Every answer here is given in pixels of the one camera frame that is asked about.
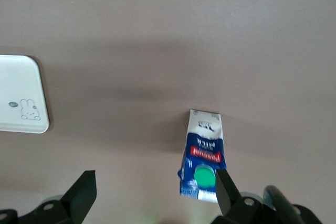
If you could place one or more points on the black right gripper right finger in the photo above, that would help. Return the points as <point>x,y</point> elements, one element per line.
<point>228,203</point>

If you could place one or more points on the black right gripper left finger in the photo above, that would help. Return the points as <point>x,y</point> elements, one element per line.
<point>76,200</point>

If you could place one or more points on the blue white milk carton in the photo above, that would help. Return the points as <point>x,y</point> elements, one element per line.
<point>204,153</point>

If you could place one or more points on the beige rabbit print tray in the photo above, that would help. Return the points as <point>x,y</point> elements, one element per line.
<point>18,90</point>

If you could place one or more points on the brown table cover sheet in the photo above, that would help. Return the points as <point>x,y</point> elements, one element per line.
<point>168,37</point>

